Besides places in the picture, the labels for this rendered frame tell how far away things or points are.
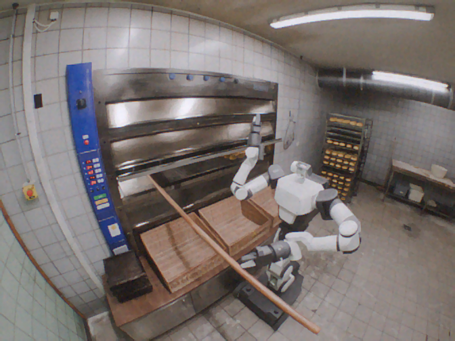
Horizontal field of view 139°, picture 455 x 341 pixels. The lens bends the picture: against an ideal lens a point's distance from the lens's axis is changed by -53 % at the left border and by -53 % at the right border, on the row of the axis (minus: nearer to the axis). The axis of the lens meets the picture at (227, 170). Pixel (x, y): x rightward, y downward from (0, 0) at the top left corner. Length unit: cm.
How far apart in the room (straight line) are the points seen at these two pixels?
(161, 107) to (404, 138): 525
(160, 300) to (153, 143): 116
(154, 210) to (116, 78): 104
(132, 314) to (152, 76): 167
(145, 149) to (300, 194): 106
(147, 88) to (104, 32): 50
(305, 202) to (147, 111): 116
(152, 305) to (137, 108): 139
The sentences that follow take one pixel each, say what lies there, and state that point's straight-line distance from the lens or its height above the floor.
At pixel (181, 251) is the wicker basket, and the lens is 172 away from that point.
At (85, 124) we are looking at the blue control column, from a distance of 124.
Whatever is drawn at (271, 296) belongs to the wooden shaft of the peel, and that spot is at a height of 120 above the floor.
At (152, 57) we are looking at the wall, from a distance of 138.
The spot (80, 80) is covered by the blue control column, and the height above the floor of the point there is 204.
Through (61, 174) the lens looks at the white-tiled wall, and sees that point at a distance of 134.
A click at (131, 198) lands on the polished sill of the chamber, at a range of 143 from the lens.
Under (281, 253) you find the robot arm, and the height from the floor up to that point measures 126.
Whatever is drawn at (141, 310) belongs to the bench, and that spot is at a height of 58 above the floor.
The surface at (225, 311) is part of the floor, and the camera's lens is 200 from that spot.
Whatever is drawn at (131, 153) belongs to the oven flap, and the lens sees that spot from 132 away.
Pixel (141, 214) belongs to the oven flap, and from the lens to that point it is 152.
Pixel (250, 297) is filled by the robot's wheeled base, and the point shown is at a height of 19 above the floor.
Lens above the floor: 183
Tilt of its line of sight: 22 degrees down
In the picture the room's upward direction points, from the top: straight up
